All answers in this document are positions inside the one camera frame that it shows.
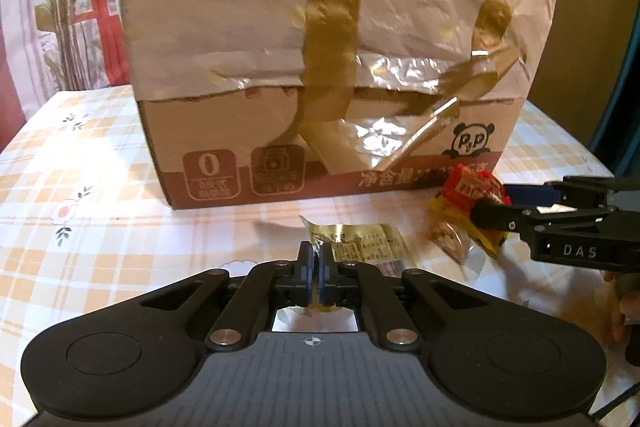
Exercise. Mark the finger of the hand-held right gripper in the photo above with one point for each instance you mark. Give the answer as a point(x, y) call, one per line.
point(530, 193)
point(495, 214)

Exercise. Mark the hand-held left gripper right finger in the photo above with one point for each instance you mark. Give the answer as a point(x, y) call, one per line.
point(326, 277)

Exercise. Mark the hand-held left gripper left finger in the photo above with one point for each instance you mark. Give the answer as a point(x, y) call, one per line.
point(309, 274)

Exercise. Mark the red yellow snack packet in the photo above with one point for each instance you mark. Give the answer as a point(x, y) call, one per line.
point(465, 192)

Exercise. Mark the gold snack packet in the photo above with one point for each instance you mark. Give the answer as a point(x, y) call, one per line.
point(360, 239)

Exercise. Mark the taped cardboard box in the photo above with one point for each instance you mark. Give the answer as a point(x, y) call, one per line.
point(225, 32)

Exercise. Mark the person's right hand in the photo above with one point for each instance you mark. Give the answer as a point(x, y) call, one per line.
point(622, 307)

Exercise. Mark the green potted plant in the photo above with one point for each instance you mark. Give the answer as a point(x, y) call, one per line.
point(45, 7)

